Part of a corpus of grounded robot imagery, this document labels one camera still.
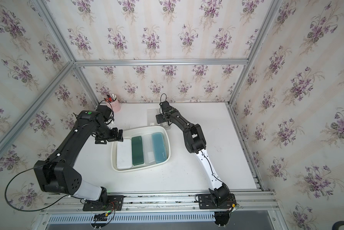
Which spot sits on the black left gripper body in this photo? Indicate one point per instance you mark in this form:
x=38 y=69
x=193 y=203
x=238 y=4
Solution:
x=107 y=133

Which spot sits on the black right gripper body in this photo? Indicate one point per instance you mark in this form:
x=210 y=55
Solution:
x=160 y=117

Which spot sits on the white pencil case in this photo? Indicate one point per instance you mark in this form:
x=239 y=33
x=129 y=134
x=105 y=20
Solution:
x=124 y=155

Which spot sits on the light blue pencil case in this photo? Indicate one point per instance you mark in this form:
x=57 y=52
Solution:
x=160 y=153

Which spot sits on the white storage basin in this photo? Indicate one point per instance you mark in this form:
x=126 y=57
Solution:
x=129 y=134

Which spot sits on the dark green pencil case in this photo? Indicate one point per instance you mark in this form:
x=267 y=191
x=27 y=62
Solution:
x=137 y=151

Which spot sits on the frosted clear pencil case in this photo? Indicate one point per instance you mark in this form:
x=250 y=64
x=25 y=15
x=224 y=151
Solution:
x=148 y=151

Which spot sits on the clear plastic box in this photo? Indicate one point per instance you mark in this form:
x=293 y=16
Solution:
x=152 y=121

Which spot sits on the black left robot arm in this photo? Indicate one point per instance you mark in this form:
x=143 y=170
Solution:
x=57 y=174

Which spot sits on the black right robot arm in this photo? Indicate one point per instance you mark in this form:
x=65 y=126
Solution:
x=195 y=143

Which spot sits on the pink pen cup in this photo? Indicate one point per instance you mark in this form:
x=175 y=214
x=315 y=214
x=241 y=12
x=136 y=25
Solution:
x=116 y=107

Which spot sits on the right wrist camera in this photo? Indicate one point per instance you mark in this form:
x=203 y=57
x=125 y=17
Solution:
x=165 y=106

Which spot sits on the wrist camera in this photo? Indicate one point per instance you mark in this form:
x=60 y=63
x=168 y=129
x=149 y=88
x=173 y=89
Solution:
x=165 y=106
x=106 y=112

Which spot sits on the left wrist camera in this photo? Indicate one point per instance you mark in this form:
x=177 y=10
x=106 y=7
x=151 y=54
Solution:
x=106 y=112

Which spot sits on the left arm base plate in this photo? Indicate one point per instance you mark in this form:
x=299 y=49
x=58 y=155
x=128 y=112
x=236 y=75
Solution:
x=113 y=202

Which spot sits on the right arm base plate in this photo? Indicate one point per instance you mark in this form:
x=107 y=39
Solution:
x=207 y=201

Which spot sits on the aluminium front rail frame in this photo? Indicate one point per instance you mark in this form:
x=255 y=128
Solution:
x=162 y=208

